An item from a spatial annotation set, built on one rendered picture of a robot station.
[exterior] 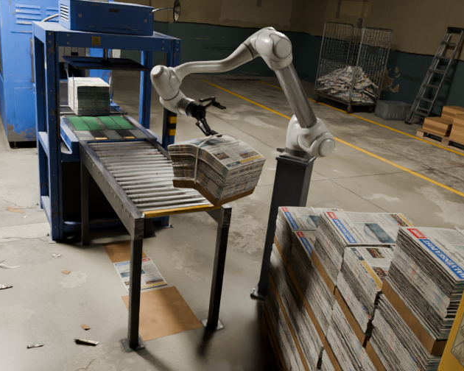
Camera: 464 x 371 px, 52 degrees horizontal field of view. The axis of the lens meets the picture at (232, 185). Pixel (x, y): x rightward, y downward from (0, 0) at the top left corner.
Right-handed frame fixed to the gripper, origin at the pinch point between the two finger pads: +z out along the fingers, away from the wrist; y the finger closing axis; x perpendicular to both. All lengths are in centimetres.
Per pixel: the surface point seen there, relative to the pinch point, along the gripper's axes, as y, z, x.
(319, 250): 32, 72, 11
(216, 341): 128, 21, -1
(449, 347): -16, 136, 94
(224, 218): 56, 5, -9
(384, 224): 16, 90, -4
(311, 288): 52, 73, 11
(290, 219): 44, 39, -21
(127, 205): 51, -29, 31
